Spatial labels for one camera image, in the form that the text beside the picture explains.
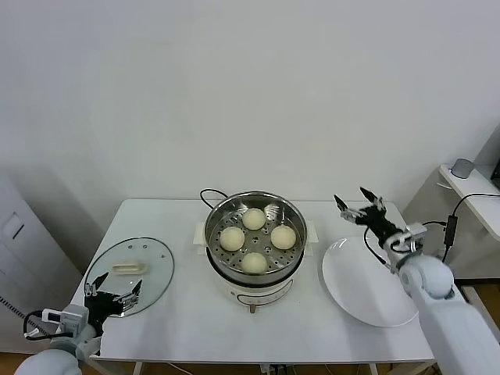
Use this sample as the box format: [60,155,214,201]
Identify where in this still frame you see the white side desk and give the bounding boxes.
[402,163,500,280]

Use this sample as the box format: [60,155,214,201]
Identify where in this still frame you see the grey cup on shelf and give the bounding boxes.
[451,158,475,180]

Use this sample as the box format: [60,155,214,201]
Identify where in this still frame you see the white electric cooker pot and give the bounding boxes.
[191,220,318,315]

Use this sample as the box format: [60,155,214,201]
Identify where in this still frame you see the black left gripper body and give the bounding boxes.
[84,291,124,333]

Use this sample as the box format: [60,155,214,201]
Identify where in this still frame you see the black cooker power cable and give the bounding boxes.
[198,188,231,210]

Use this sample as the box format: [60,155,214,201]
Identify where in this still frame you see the white cabinet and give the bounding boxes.
[0,171,87,313]

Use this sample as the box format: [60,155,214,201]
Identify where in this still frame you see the white steamed baozi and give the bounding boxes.
[270,225,297,250]
[242,207,266,231]
[220,226,247,252]
[241,252,270,274]

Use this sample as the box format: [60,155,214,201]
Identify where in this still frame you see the perforated steel steamer basket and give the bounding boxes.
[205,190,308,285]

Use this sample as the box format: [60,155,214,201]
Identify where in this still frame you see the large white plate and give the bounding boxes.
[321,236,421,328]

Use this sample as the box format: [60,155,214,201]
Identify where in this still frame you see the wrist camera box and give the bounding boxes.
[41,304,90,337]
[392,222,427,253]

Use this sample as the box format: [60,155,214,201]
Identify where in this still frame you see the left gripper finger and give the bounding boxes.
[84,272,109,298]
[115,279,144,313]

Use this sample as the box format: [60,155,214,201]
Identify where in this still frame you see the round glass pot lid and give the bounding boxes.
[84,235,175,317]

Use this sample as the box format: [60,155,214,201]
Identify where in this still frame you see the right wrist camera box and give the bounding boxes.
[392,222,427,253]

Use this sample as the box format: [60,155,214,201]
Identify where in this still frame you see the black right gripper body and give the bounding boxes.
[357,205,400,243]

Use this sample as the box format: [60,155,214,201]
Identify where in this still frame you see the grey monitor panel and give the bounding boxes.
[474,123,500,180]

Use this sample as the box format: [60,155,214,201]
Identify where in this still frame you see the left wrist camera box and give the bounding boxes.
[41,304,90,337]

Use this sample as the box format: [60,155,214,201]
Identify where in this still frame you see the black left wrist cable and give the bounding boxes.
[22,310,52,339]

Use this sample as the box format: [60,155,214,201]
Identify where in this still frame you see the white floor stand frame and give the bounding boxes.
[460,284,500,333]

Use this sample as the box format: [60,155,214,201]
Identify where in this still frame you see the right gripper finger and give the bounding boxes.
[334,194,363,226]
[359,187,388,213]

